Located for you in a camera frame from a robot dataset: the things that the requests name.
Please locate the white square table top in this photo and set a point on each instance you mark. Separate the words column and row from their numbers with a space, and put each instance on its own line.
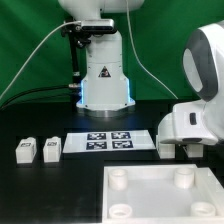
column 161, row 194

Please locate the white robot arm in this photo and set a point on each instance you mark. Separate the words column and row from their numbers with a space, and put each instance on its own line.
column 134, row 49

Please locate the white marker sheet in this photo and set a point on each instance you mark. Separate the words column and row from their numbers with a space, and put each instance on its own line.
column 108, row 141

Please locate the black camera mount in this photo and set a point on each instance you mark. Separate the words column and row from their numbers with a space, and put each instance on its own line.
column 79, row 33

